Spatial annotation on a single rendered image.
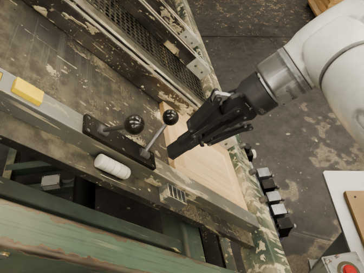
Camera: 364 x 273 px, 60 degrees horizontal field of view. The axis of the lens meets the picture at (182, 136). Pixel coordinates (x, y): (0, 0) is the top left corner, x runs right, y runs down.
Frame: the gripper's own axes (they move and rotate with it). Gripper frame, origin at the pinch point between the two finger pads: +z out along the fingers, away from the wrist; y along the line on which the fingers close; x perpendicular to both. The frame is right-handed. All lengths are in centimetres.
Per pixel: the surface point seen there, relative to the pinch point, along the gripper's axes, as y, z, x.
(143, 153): -0.9, 10.0, 3.7
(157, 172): 5.6, 11.7, 2.4
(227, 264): 113, 58, 16
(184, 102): 22.8, 9.4, 38.5
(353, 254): 71, -9, -12
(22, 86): -28.8, 10.7, 4.1
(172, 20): 35, 11, 115
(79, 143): -14.4, 14.4, 2.0
